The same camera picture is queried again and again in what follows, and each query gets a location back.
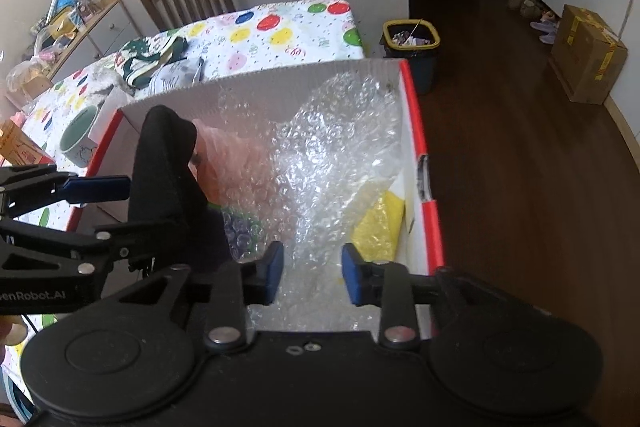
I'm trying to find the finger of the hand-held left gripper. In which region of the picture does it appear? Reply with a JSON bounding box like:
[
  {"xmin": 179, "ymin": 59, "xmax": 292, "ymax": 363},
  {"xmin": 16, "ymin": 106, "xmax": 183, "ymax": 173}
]
[
  {"xmin": 0, "ymin": 219, "xmax": 176, "ymax": 280},
  {"xmin": 0, "ymin": 166, "xmax": 132, "ymax": 220}
]

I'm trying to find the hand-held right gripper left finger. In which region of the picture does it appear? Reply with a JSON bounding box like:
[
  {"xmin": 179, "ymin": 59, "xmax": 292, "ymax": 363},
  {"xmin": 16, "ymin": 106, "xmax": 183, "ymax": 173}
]
[{"xmin": 117, "ymin": 241, "xmax": 286, "ymax": 353}]

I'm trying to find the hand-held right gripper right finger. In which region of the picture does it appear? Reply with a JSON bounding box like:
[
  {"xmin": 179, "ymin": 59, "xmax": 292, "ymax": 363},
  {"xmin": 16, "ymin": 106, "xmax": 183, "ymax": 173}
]
[{"xmin": 341, "ymin": 243, "xmax": 481, "ymax": 350}]

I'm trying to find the yellow sponge cloth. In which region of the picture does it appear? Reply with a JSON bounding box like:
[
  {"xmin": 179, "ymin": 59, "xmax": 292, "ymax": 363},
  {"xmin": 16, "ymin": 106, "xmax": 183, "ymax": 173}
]
[{"xmin": 352, "ymin": 192, "xmax": 405, "ymax": 263}]

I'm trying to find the black cloth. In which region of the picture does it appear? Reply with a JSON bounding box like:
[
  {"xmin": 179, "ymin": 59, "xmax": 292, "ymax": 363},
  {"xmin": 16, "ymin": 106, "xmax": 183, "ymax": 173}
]
[{"xmin": 127, "ymin": 105, "xmax": 226, "ymax": 273}]

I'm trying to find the clear bubble wrap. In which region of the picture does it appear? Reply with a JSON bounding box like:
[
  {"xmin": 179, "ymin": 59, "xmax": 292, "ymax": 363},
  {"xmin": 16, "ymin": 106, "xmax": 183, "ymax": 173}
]
[{"xmin": 220, "ymin": 74, "xmax": 406, "ymax": 333}]

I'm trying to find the peach mesh bath pouf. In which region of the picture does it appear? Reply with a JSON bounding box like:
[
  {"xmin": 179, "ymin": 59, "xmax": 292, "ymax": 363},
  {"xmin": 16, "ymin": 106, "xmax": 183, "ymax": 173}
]
[{"xmin": 192, "ymin": 119, "xmax": 273, "ymax": 208}]

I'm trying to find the red cardboard box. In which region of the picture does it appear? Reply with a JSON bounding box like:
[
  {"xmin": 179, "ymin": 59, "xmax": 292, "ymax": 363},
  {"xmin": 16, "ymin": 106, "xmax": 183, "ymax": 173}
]
[{"xmin": 67, "ymin": 59, "xmax": 446, "ymax": 340}]

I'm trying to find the person's left hand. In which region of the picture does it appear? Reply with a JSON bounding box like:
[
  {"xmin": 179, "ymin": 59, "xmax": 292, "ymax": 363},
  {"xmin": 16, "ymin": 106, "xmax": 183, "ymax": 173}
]
[{"xmin": 0, "ymin": 314, "xmax": 30, "ymax": 360}]

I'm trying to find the pale green mug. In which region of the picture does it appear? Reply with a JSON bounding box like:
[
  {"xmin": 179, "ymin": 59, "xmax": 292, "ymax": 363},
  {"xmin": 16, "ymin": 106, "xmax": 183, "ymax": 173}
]
[{"xmin": 60, "ymin": 105, "xmax": 100, "ymax": 168}]

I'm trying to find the tea bottle with orange label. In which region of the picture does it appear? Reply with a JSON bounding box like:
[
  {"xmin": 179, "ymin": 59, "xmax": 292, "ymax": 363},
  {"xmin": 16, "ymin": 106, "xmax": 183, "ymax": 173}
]
[{"xmin": 0, "ymin": 119, "xmax": 56, "ymax": 165}]

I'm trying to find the white tissue paper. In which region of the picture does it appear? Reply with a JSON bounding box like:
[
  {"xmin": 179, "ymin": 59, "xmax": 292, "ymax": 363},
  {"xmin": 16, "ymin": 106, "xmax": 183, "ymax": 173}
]
[{"xmin": 97, "ymin": 87, "xmax": 136, "ymax": 128}]

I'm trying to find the grey towel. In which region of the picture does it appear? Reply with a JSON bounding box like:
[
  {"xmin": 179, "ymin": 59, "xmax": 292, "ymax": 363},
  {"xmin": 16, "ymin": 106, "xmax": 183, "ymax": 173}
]
[{"xmin": 82, "ymin": 69, "xmax": 126, "ymax": 98}]

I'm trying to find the green and white striped cloth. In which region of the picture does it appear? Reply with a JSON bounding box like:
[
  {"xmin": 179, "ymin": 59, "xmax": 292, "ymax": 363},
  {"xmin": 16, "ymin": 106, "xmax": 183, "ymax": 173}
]
[{"xmin": 115, "ymin": 36, "xmax": 188, "ymax": 88}]

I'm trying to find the clear plastic bag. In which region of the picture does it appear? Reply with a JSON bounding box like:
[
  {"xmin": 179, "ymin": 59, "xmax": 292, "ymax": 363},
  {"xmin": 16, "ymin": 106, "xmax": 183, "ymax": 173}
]
[{"xmin": 6, "ymin": 52, "xmax": 53, "ymax": 92}]

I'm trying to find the silver plastic packet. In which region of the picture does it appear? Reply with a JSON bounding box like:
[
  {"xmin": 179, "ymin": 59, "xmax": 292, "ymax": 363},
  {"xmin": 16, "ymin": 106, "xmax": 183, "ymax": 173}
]
[{"xmin": 150, "ymin": 57, "xmax": 206, "ymax": 90}]

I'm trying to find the wooden sideboard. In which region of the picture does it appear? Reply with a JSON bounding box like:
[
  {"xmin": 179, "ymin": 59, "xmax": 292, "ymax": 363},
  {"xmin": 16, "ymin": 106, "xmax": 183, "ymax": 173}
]
[{"xmin": 20, "ymin": 0, "xmax": 143, "ymax": 98}]

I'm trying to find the yellow cartoon bag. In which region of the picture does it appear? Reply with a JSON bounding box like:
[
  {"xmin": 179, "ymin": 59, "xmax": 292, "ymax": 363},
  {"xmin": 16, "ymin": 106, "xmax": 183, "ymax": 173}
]
[{"xmin": 47, "ymin": 14, "xmax": 76, "ymax": 40}]

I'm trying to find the dark trash bin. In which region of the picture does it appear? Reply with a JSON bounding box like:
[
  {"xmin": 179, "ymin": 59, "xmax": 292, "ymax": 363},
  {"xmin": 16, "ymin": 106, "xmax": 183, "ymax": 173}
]
[{"xmin": 381, "ymin": 20, "xmax": 442, "ymax": 95}]

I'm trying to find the polka dot tablecloth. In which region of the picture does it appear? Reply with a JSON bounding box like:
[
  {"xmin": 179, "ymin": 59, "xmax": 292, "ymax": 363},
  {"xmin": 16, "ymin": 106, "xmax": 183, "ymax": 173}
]
[{"xmin": 0, "ymin": 0, "xmax": 365, "ymax": 408}]

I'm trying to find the brown cardboard box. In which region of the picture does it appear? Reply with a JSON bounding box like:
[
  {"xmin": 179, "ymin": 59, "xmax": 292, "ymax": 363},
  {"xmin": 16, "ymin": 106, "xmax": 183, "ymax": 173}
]
[{"xmin": 550, "ymin": 4, "xmax": 628, "ymax": 104}]

